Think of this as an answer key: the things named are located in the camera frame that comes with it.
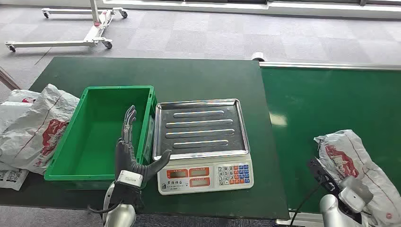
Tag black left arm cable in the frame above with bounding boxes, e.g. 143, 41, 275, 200
87, 202, 122, 216

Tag white mailer bag QR codes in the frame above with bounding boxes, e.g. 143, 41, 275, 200
0, 161, 30, 192

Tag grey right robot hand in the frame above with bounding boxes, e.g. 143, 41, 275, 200
308, 157, 343, 195

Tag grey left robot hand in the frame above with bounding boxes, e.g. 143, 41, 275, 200
109, 105, 172, 208

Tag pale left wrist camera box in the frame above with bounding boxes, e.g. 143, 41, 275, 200
116, 169, 144, 188

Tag silver conveyor side rail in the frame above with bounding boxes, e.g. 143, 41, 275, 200
259, 61, 401, 71

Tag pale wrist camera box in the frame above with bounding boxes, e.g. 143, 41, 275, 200
338, 176, 374, 214
116, 169, 144, 188

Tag green plastic crate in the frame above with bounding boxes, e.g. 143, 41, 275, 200
44, 85, 158, 190

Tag white wheeled lift stand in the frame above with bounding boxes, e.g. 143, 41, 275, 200
4, 0, 129, 53

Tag brown slanted bar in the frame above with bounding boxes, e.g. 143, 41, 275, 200
0, 67, 21, 91

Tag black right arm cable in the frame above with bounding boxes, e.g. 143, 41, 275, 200
288, 183, 324, 227

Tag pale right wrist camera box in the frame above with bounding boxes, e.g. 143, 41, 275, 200
338, 176, 374, 214

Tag grey plastic mailer red print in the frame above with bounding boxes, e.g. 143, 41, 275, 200
314, 129, 401, 227

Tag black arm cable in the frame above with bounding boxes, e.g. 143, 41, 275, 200
87, 202, 122, 216
288, 183, 324, 227

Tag green conveyor belt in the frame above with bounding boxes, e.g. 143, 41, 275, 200
260, 66, 401, 214

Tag white mailer bag red logo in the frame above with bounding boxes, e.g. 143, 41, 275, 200
0, 89, 41, 132

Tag steel scale tray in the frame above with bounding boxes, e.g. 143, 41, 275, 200
152, 98, 250, 161

